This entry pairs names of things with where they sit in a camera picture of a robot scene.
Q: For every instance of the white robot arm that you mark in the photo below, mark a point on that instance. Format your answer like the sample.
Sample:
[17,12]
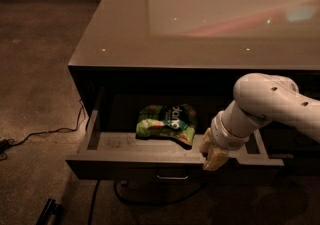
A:
[258,100]

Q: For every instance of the dark grey drawer cabinet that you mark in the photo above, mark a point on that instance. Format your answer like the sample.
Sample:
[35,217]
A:
[195,47]

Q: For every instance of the black metal floor bracket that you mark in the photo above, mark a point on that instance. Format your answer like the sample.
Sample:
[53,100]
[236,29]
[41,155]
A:
[51,213]

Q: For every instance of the drawer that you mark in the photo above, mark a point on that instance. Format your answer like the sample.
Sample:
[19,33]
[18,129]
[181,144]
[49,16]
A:
[111,150]

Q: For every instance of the green snack bag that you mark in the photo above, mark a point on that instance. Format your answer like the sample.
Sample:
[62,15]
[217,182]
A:
[178,122]

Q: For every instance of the black power adapter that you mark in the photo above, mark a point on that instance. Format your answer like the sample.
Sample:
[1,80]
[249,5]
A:
[4,144]

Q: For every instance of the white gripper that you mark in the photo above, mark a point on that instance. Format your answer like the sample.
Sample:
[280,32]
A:
[222,136]

